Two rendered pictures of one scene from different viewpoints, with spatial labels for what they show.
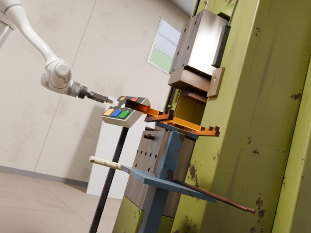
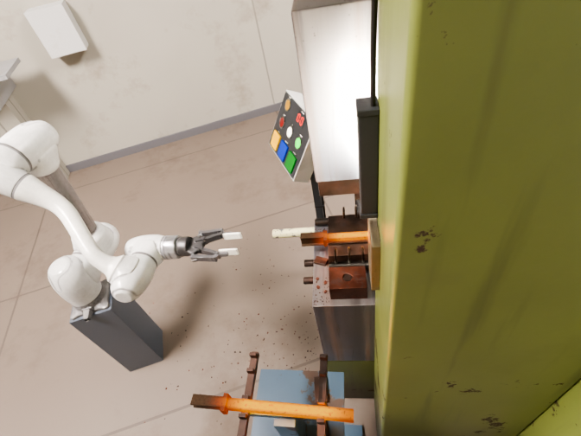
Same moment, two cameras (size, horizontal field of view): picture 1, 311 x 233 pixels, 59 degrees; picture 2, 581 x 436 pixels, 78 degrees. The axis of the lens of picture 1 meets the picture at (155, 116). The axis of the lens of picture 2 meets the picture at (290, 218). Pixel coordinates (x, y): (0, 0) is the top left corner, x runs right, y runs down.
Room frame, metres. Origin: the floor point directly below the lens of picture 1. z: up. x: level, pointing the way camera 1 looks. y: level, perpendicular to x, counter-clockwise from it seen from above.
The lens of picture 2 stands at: (1.01, -0.40, 1.97)
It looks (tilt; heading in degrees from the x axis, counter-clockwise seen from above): 45 degrees down; 33
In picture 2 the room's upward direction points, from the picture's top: 13 degrees counter-clockwise
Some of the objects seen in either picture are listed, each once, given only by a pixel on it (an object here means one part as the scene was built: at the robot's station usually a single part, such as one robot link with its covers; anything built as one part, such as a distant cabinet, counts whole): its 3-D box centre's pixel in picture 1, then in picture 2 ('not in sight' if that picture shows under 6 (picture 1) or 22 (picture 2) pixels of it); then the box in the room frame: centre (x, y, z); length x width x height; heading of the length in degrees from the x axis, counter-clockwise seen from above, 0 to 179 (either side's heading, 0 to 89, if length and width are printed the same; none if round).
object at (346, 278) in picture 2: (179, 131); (347, 282); (1.63, -0.16, 0.95); 0.12 x 0.09 x 0.07; 109
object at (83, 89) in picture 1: (86, 94); (192, 246); (1.59, 0.42, 1.00); 0.09 x 0.08 x 0.07; 109
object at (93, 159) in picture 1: (118, 166); (316, 231); (2.08, 0.15, 0.62); 0.44 x 0.05 x 0.05; 109
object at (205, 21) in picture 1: (214, 53); (399, 77); (1.81, -0.26, 1.56); 0.42 x 0.39 x 0.40; 109
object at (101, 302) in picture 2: not in sight; (88, 298); (1.38, 1.06, 0.63); 0.22 x 0.18 x 0.06; 39
